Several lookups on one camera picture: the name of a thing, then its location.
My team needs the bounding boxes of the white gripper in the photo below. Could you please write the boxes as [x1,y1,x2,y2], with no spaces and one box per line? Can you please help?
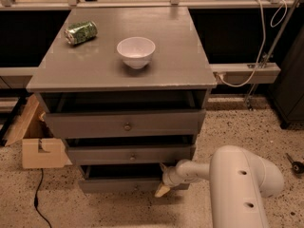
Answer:
[155,162,180,198]

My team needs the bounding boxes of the grey bottom drawer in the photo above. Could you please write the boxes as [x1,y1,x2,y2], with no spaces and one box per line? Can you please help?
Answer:
[77,163,191,194]

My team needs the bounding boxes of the grey drawer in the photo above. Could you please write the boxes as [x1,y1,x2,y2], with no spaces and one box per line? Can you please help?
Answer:
[77,163,191,194]
[45,110,206,139]
[67,144,195,165]

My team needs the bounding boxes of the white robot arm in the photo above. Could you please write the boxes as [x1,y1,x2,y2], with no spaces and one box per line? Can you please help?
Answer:
[155,145,284,228]

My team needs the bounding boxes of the grey top drawer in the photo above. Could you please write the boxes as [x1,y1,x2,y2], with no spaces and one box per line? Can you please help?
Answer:
[45,110,206,139]

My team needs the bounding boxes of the grey middle drawer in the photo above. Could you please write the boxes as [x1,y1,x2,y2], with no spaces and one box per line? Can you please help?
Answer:
[67,144,195,165]

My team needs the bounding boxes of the grey drawer cabinet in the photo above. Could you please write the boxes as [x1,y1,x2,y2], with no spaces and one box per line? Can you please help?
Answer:
[26,6,218,188]

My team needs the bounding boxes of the slanted metal rod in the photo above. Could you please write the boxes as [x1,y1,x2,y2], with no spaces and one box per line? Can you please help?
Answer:
[242,0,300,110]

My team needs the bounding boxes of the light wooden box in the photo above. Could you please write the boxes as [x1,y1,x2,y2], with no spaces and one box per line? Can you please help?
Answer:
[5,95,71,169]

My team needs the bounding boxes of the white ceramic bowl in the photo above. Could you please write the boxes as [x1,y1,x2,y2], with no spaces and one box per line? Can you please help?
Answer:
[117,37,156,69]

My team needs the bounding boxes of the small black tool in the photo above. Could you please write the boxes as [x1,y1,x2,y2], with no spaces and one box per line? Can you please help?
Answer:
[286,154,304,174]

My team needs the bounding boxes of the dark grey cabinet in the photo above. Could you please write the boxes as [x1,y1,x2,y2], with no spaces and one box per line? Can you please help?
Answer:
[269,27,304,129]

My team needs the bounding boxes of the green crushed soda can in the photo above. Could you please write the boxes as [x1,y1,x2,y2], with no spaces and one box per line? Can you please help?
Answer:
[64,21,98,46]

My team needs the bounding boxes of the grey metal rail frame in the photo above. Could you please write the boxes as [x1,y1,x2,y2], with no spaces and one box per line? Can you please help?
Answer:
[0,0,304,90]

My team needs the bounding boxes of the black power cable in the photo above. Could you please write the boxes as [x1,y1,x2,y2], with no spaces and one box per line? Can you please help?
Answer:
[33,168,53,228]

